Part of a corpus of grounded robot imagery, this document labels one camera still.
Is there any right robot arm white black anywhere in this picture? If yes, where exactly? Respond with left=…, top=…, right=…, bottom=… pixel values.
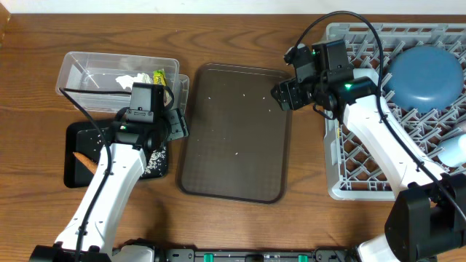
left=271, top=68, right=465, bottom=261

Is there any green yellow snack wrapper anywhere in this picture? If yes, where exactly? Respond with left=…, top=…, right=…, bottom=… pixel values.
left=153, top=69, right=171, bottom=104

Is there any white tissue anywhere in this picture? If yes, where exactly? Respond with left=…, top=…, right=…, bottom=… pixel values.
left=116, top=73, right=153, bottom=91

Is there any light blue cup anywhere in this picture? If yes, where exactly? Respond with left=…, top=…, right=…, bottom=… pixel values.
left=438, top=134, right=466, bottom=167

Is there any grey dishwasher rack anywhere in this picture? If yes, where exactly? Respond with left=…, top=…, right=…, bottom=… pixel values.
left=323, top=23, right=465, bottom=201

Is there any dark blue plate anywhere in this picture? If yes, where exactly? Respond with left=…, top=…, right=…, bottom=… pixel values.
left=384, top=46, right=464, bottom=114

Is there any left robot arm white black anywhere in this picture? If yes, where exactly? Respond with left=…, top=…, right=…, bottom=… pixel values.
left=30, top=108, right=189, bottom=261

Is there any clear plastic waste bin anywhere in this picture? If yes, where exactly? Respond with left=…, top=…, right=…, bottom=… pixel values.
left=55, top=52, right=189, bottom=113

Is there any black waste tray bin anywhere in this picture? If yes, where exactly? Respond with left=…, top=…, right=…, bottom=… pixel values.
left=63, top=122, right=169, bottom=188

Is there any orange carrot stick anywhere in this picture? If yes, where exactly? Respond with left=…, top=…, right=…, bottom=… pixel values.
left=73, top=152, right=98, bottom=175

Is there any brown serving tray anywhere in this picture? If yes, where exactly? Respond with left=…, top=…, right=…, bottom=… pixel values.
left=176, top=63, right=292, bottom=204

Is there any pink white cup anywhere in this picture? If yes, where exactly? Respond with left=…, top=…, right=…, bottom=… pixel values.
left=454, top=120, right=466, bottom=135

